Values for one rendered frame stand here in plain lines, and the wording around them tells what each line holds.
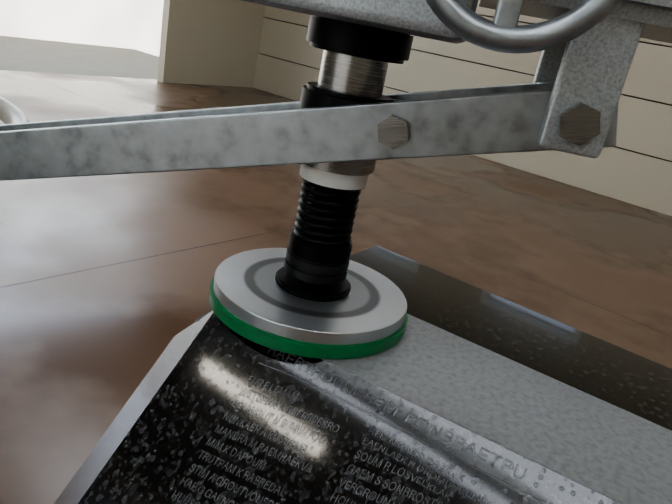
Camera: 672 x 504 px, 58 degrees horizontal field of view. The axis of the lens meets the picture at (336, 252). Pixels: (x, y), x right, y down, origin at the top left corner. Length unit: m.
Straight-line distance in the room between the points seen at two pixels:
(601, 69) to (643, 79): 6.25
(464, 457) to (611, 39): 0.35
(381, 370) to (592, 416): 0.20
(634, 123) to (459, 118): 6.25
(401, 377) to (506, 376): 0.12
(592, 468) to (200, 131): 0.45
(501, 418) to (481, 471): 0.06
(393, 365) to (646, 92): 6.26
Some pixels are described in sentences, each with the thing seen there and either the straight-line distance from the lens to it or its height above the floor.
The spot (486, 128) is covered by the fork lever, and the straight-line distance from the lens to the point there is 0.55.
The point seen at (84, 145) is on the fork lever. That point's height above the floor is 0.98.
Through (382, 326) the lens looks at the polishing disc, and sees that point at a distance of 0.61.
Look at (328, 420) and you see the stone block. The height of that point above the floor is 0.81.
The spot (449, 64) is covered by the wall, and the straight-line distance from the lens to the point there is 7.52.
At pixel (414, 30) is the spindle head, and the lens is 0.50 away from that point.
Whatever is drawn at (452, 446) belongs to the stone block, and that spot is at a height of 0.83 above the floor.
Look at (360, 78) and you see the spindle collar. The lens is 0.59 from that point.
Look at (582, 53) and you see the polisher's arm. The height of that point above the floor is 1.15.
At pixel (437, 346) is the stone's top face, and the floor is 0.84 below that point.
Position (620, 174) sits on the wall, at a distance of 6.82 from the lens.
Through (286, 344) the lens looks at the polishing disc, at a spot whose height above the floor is 0.85.
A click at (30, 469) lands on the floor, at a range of 1.74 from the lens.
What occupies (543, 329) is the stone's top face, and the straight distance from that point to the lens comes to 0.79.
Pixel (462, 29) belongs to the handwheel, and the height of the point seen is 1.15.
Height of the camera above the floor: 1.14
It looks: 20 degrees down
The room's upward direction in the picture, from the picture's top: 11 degrees clockwise
